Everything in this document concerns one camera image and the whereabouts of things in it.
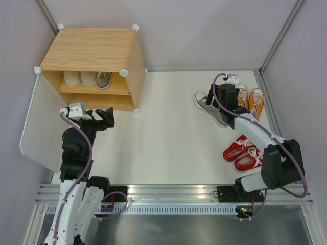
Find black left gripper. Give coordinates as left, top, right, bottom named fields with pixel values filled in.
left=74, top=107, right=114, bottom=156

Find orange sneaker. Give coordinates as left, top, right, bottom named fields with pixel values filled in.
left=248, top=88, right=265, bottom=121
left=237, top=83, right=248, bottom=108

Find grey sneaker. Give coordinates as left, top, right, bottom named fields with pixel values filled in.
left=97, top=72, right=113, bottom=90
left=195, top=92, right=228, bottom=128

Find beige canvas shoe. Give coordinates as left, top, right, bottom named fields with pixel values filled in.
left=80, top=71, right=98, bottom=86
left=63, top=71, right=81, bottom=86

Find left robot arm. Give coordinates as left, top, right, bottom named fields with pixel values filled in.
left=44, top=104, right=115, bottom=244

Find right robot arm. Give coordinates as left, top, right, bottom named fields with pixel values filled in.
left=208, top=83, right=308, bottom=202

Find wooden shoe cabinet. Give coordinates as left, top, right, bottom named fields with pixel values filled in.
left=34, top=24, right=147, bottom=111

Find translucent cabinet door panel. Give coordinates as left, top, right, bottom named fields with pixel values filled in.
left=19, top=75, right=67, bottom=173

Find red sneaker upper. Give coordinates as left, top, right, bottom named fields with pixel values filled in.
left=222, top=135, right=253, bottom=162

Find red sneaker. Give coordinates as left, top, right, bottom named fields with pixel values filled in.
left=222, top=135, right=253, bottom=162
left=233, top=148, right=263, bottom=173

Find red sneaker lower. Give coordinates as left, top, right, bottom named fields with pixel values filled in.
left=233, top=148, right=263, bottom=173

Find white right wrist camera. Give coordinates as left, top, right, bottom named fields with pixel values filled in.
left=223, top=72, right=240, bottom=85

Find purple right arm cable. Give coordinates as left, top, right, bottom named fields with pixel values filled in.
left=211, top=73, right=307, bottom=225

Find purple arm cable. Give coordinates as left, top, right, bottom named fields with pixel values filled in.
left=47, top=108, right=128, bottom=242
left=211, top=73, right=307, bottom=225

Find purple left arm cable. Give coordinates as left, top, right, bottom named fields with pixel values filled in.
left=47, top=108, right=128, bottom=242

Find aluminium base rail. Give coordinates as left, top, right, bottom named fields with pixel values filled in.
left=36, top=184, right=313, bottom=205

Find white slotted cable duct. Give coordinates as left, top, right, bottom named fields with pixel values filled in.
left=46, top=204, right=238, bottom=215

